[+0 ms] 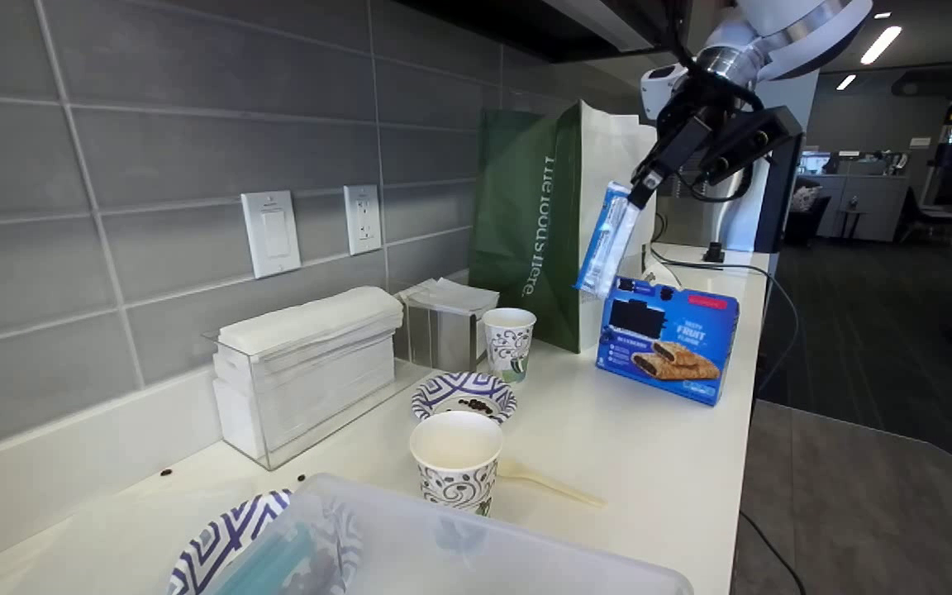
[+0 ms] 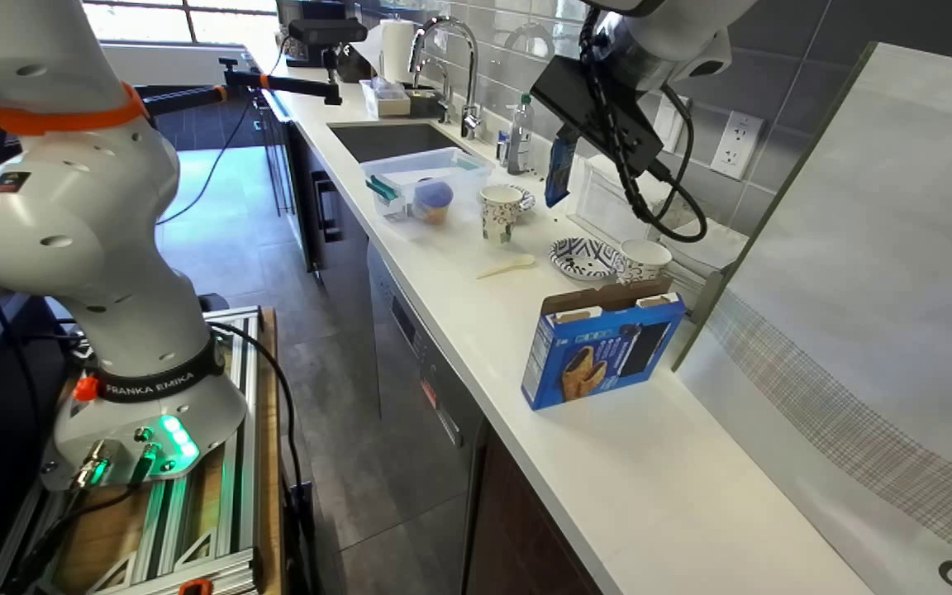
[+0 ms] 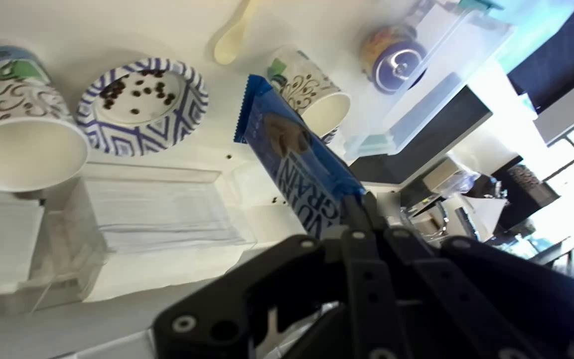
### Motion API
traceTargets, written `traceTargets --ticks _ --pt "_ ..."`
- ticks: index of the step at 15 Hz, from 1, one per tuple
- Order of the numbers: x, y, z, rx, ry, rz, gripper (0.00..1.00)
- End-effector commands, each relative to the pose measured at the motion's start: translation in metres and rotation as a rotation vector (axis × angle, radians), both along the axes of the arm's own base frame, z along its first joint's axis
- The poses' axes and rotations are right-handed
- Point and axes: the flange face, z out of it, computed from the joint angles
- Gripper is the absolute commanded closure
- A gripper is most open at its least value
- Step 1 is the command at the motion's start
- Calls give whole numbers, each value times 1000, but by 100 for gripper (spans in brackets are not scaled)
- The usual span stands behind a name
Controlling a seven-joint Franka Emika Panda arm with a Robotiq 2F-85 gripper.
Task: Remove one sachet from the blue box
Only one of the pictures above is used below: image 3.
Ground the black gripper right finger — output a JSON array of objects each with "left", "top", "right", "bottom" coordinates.
[{"left": 364, "top": 190, "right": 541, "bottom": 359}]

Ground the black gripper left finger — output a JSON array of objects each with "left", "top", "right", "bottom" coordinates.
[{"left": 151, "top": 192, "right": 394, "bottom": 359}]

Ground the blue snack box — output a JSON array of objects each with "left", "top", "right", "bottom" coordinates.
[{"left": 230, "top": 72, "right": 370, "bottom": 244}]

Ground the clear acrylic napkin dispenser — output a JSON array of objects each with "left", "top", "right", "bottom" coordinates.
[{"left": 29, "top": 158, "right": 264, "bottom": 316}]

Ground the black kitchen sink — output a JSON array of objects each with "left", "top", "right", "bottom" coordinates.
[{"left": 348, "top": 84, "right": 495, "bottom": 188}]

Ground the patterned paper cup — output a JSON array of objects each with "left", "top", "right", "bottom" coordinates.
[
  {"left": 262, "top": 46, "right": 354, "bottom": 144},
  {"left": 0, "top": 40, "right": 91, "bottom": 196}
]

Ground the blue patterned paper bowl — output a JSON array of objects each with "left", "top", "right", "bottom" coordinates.
[{"left": 71, "top": 56, "right": 210, "bottom": 160}]

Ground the clear plastic storage bin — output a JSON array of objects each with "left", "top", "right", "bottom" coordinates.
[{"left": 340, "top": 0, "right": 574, "bottom": 160}]

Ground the purple round ball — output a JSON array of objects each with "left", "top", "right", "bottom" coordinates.
[{"left": 358, "top": 24, "right": 430, "bottom": 98}]

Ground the cream plastic spoon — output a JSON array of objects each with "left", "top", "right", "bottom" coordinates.
[{"left": 208, "top": 0, "right": 262, "bottom": 68}]

